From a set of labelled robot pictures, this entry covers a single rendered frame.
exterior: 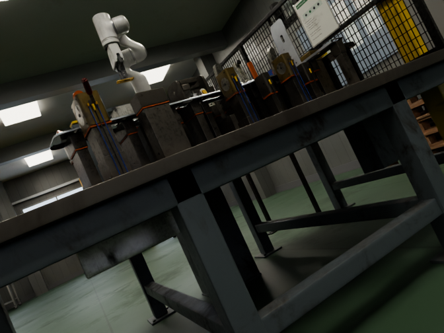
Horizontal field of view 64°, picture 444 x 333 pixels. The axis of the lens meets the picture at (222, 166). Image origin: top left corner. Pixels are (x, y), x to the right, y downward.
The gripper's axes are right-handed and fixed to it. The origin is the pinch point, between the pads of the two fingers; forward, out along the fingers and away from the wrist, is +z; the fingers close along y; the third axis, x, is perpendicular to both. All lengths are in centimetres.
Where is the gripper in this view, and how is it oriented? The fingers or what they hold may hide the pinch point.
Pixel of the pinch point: (123, 76)
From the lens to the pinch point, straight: 184.8
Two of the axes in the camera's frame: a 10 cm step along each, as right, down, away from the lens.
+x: 8.6, -3.2, 4.0
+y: 3.6, -1.8, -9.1
